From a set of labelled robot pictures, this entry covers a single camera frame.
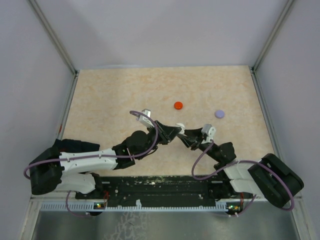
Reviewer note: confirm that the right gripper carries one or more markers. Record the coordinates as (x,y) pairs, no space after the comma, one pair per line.
(195,133)

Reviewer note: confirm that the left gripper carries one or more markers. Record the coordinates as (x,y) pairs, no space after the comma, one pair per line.
(167,133)

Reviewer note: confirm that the white earbud charging case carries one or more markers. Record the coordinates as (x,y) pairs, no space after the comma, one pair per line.
(182,128)

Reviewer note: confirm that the red earbud charging case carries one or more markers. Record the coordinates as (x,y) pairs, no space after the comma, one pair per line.
(178,105)

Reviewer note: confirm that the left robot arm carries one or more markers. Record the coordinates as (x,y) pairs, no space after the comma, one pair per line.
(69,164)

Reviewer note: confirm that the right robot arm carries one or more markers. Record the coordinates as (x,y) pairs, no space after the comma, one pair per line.
(269,177)

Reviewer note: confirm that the purple earbud charging case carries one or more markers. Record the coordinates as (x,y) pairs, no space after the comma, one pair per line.
(219,114)

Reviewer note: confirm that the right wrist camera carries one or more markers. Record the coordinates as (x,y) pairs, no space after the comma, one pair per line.
(208,131)

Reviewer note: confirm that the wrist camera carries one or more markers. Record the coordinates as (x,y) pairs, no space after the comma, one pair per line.
(145,118)
(208,131)

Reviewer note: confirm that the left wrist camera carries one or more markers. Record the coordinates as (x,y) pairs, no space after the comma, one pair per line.
(145,118)

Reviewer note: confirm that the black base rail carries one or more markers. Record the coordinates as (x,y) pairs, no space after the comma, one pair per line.
(162,191)

